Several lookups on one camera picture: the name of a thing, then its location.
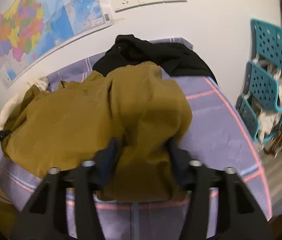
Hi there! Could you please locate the olive brown jacket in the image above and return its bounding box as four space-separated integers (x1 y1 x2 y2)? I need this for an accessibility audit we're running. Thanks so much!
1 61 192 202

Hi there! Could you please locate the cream pillow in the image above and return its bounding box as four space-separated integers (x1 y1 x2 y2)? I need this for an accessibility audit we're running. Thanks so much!
0 77 49 131

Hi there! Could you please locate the colourful wall map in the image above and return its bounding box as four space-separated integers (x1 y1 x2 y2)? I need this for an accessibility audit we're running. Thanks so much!
0 0 113 88

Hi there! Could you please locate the teal plastic storage rack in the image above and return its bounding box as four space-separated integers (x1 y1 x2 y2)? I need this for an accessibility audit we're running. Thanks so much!
239 18 282 142

